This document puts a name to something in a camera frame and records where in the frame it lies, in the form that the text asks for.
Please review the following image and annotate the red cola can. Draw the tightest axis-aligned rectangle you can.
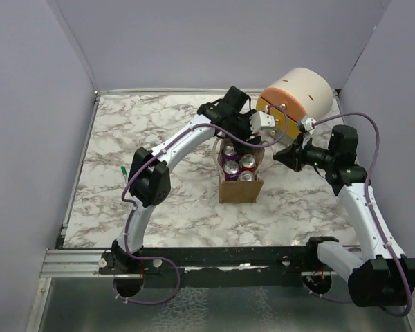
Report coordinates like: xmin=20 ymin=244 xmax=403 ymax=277
xmin=239 ymin=154 xmax=258 ymax=172
xmin=238 ymin=170 xmax=256 ymax=181

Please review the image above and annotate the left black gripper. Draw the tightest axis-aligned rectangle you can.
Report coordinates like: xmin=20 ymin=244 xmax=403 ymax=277
xmin=227 ymin=110 xmax=261 ymax=152

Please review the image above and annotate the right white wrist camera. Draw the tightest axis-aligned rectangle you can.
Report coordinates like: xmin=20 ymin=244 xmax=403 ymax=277
xmin=296 ymin=115 xmax=317 ymax=147

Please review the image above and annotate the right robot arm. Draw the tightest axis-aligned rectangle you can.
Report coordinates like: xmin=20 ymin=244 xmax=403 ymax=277
xmin=273 ymin=125 xmax=415 ymax=309

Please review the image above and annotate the purple Fanta can front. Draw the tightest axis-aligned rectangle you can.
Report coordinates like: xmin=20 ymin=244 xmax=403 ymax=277
xmin=221 ymin=145 xmax=239 ymax=163

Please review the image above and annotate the metal front plate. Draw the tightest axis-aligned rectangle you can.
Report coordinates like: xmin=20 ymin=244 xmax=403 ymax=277
xmin=27 ymin=249 xmax=414 ymax=331

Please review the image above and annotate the round drawer cabinet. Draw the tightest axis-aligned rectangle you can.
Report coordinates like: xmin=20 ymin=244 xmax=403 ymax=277
xmin=256 ymin=68 xmax=333 ymax=145

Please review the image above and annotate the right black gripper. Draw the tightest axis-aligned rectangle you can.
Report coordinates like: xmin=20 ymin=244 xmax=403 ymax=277
xmin=273 ymin=133 xmax=335 ymax=173

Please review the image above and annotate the purple fanta can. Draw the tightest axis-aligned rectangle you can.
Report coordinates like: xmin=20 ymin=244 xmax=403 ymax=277
xmin=221 ymin=145 xmax=239 ymax=163
xmin=223 ymin=160 xmax=241 ymax=181

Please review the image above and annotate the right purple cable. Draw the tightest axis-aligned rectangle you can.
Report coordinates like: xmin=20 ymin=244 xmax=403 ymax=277
xmin=306 ymin=111 xmax=414 ymax=317

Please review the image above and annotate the brown canvas tote bag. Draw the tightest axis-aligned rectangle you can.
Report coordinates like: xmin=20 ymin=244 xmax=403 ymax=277
xmin=212 ymin=138 xmax=275 ymax=204

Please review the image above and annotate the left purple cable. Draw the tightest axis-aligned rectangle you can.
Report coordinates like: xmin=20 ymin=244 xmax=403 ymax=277
xmin=120 ymin=104 xmax=288 ymax=264

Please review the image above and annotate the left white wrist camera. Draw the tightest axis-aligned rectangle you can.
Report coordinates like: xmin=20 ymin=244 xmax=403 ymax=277
xmin=250 ymin=111 xmax=276 ymax=133

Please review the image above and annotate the purple cable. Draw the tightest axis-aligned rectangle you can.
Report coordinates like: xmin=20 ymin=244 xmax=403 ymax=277
xmin=306 ymin=111 xmax=414 ymax=317
xmin=120 ymin=104 xmax=288 ymax=264

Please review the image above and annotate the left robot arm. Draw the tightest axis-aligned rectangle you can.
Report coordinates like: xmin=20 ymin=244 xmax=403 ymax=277
xmin=111 ymin=86 xmax=257 ymax=273

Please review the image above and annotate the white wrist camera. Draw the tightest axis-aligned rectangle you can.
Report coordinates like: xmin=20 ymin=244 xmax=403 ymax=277
xmin=250 ymin=111 xmax=276 ymax=133
xmin=296 ymin=115 xmax=317 ymax=147

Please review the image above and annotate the red cola can front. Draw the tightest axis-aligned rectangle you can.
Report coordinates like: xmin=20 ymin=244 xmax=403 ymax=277
xmin=238 ymin=170 xmax=256 ymax=181

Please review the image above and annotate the green capped marker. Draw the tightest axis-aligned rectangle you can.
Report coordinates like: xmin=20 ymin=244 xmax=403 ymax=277
xmin=120 ymin=166 xmax=128 ymax=183

